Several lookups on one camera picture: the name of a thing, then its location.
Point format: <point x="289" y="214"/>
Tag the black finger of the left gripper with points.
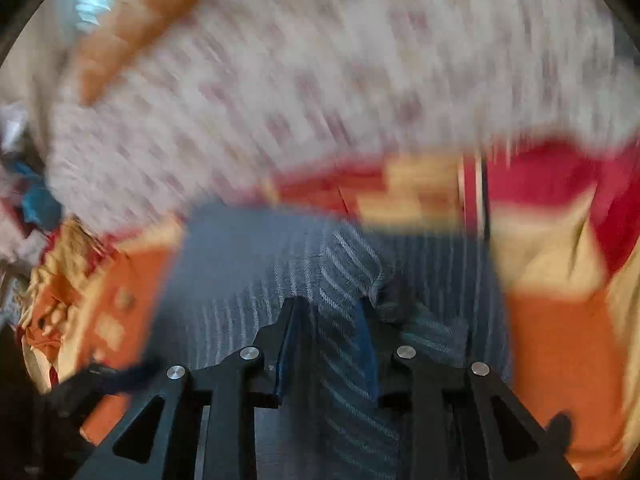
<point x="83" y="391"/>

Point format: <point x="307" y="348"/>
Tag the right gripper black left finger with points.
<point x="277" y="345"/>

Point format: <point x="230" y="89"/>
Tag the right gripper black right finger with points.
<point x="377" y="341"/>

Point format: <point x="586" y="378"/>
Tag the grey striped knit sweater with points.
<point x="236" y="267"/>

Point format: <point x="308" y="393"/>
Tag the blue plastic bag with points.
<point x="37" y="206"/>

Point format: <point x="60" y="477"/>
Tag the floral white bed quilt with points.
<point x="239" y="89"/>

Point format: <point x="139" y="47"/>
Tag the beige curtain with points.
<point x="34" y="65"/>

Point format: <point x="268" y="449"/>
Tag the orange checkered pillow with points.
<point x="123" y="31"/>

